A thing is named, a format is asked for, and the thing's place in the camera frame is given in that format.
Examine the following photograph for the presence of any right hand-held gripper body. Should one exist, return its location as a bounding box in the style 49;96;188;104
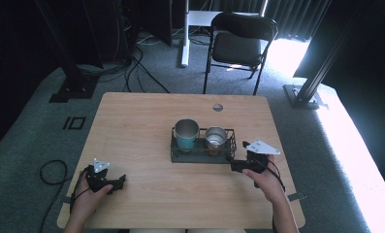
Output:
244;139;281;175

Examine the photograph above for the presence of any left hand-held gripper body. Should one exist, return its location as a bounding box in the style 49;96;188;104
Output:
83;157;116;194

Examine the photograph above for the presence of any steel cup with brown sleeve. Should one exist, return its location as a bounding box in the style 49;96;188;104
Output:
205;126;229;157

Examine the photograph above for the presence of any black wire rack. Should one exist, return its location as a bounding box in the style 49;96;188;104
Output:
170;126;238;164

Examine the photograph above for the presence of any teal metal cup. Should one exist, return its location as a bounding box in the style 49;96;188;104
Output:
174;118;201;153

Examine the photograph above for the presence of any person's left hand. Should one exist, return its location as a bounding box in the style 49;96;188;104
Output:
71;176;114;224

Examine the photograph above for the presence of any person's right hand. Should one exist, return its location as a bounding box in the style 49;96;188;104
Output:
241;154;287;204

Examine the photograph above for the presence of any grey tape strip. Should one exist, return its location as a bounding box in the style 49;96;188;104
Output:
287;191;307;203

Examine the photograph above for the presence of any black metal stand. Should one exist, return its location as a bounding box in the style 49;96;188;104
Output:
283;9;359;111
34;0;101;104

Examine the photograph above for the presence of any black folding chair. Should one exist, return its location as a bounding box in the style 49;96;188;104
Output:
202;12;279;96

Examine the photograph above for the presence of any dark curtain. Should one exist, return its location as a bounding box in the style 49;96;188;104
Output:
264;0;331;42

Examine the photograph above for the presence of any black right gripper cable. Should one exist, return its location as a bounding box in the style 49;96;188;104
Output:
253;159;287;192

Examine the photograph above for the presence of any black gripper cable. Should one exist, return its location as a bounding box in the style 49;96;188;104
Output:
69;167;91;216
253;159;287;192

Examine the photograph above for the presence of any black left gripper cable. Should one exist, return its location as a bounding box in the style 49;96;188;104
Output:
69;167;91;216

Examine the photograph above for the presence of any black looped floor cable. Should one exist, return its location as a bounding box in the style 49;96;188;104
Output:
38;159;72;233

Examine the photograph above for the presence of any bundle of floor cables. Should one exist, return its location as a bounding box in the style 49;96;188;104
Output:
77;18;172;95

